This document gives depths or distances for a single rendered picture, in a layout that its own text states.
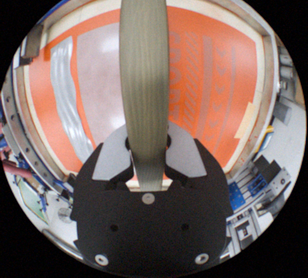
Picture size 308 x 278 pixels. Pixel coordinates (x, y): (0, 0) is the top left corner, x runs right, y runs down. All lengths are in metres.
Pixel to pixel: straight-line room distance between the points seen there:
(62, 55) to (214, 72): 0.28
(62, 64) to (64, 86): 0.05
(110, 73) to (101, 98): 0.04
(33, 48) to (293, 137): 3.71
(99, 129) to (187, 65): 0.19
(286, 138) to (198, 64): 3.43
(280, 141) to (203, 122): 3.44
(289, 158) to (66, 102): 3.75
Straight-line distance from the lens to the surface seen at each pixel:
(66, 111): 0.23
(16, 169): 0.92
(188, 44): 0.18
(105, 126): 0.20
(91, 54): 0.19
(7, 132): 0.52
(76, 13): 0.27
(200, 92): 0.18
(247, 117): 0.31
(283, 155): 3.62
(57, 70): 0.23
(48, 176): 0.56
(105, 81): 0.17
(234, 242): 0.95
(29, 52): 0.27
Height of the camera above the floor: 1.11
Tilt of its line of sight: 62 degrees down
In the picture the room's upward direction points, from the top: 176 degrees clockwise
